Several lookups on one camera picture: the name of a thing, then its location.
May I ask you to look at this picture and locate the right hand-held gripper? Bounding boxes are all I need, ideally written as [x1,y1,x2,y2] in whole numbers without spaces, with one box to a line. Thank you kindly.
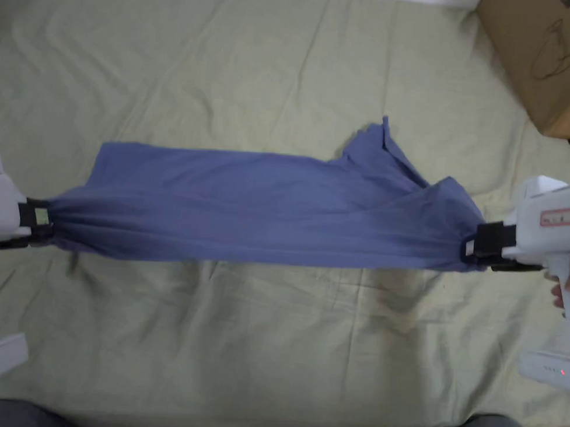
[457,172,570,322]

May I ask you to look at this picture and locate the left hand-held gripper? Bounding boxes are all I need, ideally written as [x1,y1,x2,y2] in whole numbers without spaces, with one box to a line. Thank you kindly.
[0,147,60,255]

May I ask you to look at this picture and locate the blue shirt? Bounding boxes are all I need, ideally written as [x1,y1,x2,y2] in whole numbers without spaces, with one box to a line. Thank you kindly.
[44,103,492,277]

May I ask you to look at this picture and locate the person's right hand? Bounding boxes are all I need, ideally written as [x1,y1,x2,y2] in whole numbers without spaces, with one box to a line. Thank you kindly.
[542,269,566,311]

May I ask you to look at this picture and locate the white power bank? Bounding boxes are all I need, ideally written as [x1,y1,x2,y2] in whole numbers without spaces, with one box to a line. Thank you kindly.
[516,349,570,393]

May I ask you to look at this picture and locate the white flat box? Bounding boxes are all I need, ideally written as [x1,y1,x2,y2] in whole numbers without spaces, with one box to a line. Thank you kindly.
[0,331,30,389]

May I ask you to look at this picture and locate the person's legs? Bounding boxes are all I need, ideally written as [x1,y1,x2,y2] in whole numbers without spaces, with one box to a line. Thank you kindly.
[0,395,537,427]

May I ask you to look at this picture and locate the brown cardboard carton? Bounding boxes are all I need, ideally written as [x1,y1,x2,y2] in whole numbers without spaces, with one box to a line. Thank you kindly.
[469,0,570,140]

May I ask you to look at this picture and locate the bed with pale green sheet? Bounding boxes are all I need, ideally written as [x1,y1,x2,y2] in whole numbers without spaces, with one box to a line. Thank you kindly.
[0,0,570,427]

